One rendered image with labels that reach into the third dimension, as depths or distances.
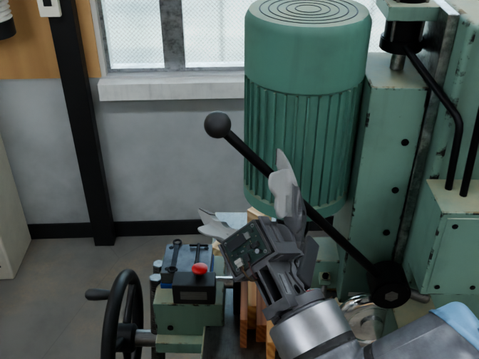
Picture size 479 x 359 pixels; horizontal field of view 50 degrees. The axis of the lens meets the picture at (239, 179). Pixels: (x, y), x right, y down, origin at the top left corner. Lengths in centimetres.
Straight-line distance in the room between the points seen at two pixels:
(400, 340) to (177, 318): 56
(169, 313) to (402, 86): 60
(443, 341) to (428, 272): 22
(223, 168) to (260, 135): 168
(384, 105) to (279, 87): 15
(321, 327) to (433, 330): 12
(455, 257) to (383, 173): 16
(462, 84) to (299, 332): 37
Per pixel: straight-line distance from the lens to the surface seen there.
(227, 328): 105
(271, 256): 61
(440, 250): 75
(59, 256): 268
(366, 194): 82
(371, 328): 93
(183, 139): 237
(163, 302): 103
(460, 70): 71
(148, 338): 115
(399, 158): 80
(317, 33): 68
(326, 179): 79
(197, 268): 99
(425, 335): 58
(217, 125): 64
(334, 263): 95
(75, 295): 246
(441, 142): 76
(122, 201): 259
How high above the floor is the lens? 171
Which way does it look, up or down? 34 degrees down
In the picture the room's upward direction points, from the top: straight up
